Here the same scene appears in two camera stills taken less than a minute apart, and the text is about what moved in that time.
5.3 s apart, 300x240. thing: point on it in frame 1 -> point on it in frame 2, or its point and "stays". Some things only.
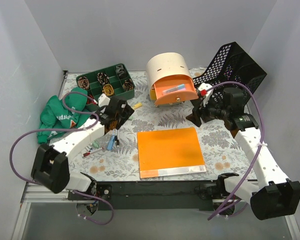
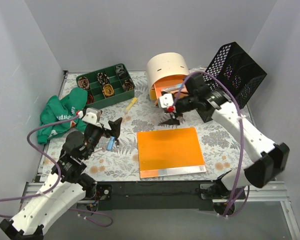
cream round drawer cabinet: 165,64 stays
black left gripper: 123,113 -> 107,131
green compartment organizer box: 114,81 stays
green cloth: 54,115 stays
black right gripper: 198,107 -> 175,114
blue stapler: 111,142 stays
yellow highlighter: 137,105 -> 135,99
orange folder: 170,152 stays
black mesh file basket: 232,64 stays
